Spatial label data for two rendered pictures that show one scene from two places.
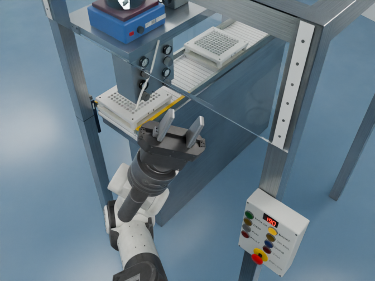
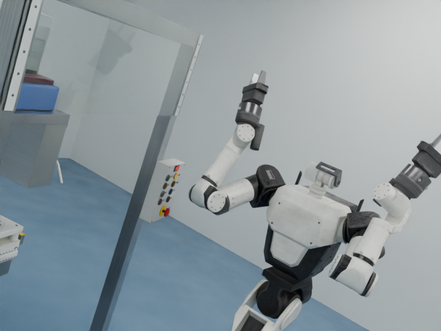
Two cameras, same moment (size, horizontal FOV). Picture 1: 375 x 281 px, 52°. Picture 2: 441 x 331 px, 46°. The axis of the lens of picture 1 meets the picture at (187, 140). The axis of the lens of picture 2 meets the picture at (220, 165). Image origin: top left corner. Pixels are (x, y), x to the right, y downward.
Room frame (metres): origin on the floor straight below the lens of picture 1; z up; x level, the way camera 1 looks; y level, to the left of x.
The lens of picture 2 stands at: (1.34, 1.80, 1.66)
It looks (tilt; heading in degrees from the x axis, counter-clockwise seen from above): 11 degrees down; 245
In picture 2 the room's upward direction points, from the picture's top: 19 degrees clockwise
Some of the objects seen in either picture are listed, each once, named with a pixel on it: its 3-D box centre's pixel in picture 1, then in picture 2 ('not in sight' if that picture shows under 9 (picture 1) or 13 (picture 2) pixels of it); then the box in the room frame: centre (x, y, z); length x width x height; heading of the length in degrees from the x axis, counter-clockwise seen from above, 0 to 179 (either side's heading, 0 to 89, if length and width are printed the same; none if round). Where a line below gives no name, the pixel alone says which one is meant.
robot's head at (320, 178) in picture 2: not in sight; (320, 178); (0.23, 0.27, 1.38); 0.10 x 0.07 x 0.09; 123
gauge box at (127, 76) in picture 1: (144, 64); (20, 142); (1.24, 0.16, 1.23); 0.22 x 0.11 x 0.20; 139
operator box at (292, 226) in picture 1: (270, 234); (162, 190); (0.60, -0.25, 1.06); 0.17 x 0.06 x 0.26; 49
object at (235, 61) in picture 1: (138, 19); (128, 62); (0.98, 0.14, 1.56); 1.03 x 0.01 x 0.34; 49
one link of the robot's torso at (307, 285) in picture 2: not in sight; (287, 289); (0.16, 0.23, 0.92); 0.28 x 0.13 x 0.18; 33
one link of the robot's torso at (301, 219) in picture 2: not in sight; (308, 228); (0.18, 0.24, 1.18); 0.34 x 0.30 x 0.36; 123
